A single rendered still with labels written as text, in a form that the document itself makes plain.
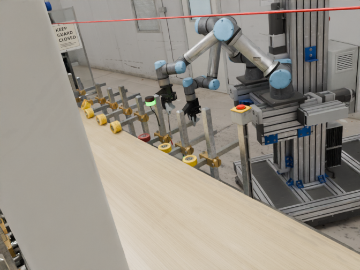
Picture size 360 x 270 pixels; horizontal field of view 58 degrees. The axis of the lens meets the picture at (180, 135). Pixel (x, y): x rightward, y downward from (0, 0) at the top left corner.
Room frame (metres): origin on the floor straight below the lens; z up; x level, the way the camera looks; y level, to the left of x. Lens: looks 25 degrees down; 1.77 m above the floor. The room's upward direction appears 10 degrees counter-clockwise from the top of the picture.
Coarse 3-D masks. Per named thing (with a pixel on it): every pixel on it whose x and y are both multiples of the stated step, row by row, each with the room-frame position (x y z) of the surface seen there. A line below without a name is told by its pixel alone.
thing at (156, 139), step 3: (186, 123) 2.16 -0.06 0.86; (189, 123) 2.17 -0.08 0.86; (192, 123) 2.18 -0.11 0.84; (177, 126) 2.13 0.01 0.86; (186, 126) 2.15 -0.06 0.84; (189, 126) 2.16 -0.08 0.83; (171, 129) 2.11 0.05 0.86; (174, 129) 2.10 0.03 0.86; (177, 129) 2.11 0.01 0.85; (168, 132) 2.06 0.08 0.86; (171, 132) 2.08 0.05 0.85; (174, 132) 2.09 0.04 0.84; (153, 138) 2.01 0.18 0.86; (156, 138) 2.01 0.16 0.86; (150, 141) 1.98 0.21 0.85; (153, 141) 1.99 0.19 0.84; (156, 141) 2.01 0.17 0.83; (150, 144) 1.98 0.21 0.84
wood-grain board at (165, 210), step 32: (96, 128) 2.29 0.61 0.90; (96, 160) 1.75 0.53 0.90; (128, 160) 1.68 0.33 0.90; (160, 160) 1.61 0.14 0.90; (128, 192) 1.34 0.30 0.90; (160, 192) 1.29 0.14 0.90; (192, 192) 1.24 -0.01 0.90; (224, 192) 1.20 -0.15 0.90; (128, 224) 1.10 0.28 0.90; (160, 224) 1.06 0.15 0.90; (192, 224) 1.02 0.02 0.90; (224, 224) 0.99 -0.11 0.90; (256, 224) 0.96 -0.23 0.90; (288, 224) 0.93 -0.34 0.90; (128, 256) 0.92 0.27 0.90; (160, 256) 0.89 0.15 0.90; (192, 256) 0.86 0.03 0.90; (224, 256) 0.83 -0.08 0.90; (256, 256) 0.81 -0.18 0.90; (288, 256) 0.78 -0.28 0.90; (320, 256) 0.76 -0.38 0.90; (352, 256) 0.74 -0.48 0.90
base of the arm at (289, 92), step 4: (272, 88) 1.91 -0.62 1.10; (284, 88) 1.85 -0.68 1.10; (288, 88) 1.85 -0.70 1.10; (292, 88) 1.88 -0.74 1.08; (272, 92) 1.89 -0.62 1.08; (276, 92) 1.87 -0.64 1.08; (280, 92) 1.85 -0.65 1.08; (284, 92) 1.84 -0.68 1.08; (288, 92) 1.84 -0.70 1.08; (292, 92) 1.87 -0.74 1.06; (272, 96) 1.89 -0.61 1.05; (276, 96) 1.86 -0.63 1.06; (280, 96) 1.84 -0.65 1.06; (284, 96) 1.84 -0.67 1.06; (288, 96) 1.84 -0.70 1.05; (292, 96) 1.85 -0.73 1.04
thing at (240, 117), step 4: (232, 108) 1.39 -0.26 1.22; (236, 108) 1.38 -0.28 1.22; (244, 108) 1.36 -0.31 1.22; (248, 108) 1.35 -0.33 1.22; (232, 112) 1.37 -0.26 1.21; (236, 112) 1.35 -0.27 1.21; (240, 112) 1.33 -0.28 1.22; (244, 112) 1.33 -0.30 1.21; (248, 112) 1.35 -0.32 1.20; (232, 116) 1.37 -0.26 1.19; (236, 116) 1.35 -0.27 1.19; (240, 116) 1.33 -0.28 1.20; (244, 116) 1.33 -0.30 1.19; (248, 116) 1.35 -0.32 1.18; (232, 120) 1.37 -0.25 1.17; (236, 120) 1.35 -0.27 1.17; (240, 120) 1.33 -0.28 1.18; (244, 120) 1.33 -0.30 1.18; (248, 120) 1.35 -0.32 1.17; (252, 120) 1.36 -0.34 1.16; (240, 124) 1.34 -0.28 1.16; (244, 124) 1.33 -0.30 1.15
